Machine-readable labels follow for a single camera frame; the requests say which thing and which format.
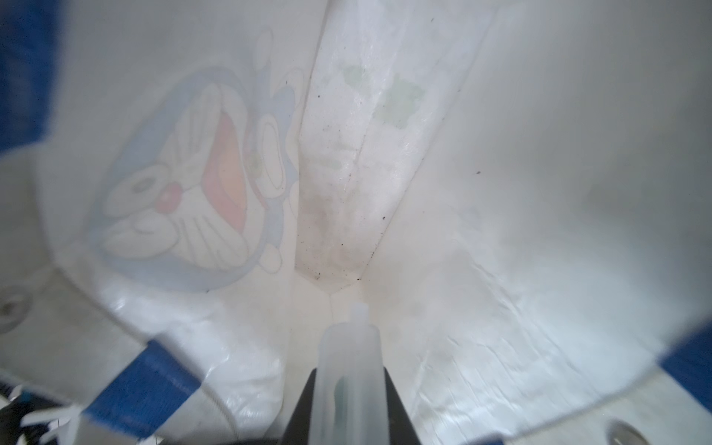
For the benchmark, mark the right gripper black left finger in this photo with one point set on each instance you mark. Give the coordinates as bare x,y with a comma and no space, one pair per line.
298,428

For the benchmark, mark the white canvas bag blue handles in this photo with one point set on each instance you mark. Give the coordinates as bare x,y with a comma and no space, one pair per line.
193,192

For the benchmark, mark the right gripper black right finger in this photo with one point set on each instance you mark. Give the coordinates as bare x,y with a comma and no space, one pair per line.
401,430

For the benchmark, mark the translucent plastic tube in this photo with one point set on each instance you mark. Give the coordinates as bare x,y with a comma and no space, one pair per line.
349,397

